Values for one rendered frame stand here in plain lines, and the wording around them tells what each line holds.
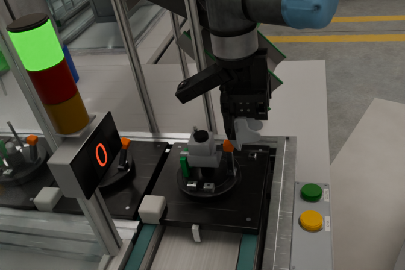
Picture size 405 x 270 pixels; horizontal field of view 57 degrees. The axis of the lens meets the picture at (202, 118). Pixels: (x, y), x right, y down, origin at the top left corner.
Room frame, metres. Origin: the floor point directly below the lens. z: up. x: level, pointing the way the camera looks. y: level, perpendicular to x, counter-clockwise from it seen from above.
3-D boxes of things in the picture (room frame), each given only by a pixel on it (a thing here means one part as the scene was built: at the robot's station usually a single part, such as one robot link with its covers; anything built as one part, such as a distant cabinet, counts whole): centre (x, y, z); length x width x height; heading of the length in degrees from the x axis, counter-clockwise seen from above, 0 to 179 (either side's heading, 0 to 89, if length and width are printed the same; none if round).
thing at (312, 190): (0.50, -0.19, 0.96); 0.04 x 0.04 x 0.02
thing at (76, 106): (0.45, 0.18, 1.28); 0.05 x 0.05 x 0.05
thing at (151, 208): (0.53, 0.13, 0.97); 0.05 x 0.05 x 0.04; 70
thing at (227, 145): (0.58, -0.03, 1.04); 0.04 x 0.02 x 0.08; 70
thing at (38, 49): (0.45, 0.18, 1.38); 0.05 x 0.05 x 0.05
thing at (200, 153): (0.59, 0.02, 1.06); 0.08 x 0.04 x 0.07; 72
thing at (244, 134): (0.54, -0.07, 1.11); 0.06 x 0.03 x 0.09; 70
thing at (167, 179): (0.59, 0.01, 0.96); 0.24 x 0.24 x 0.02; 70
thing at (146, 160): (0.68, 0.25, 1.01); 0.24 x 0.24 x 0.13; 70
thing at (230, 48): (0.56, -0.08, 1.29); 0.08 x 0.08 x 0.05
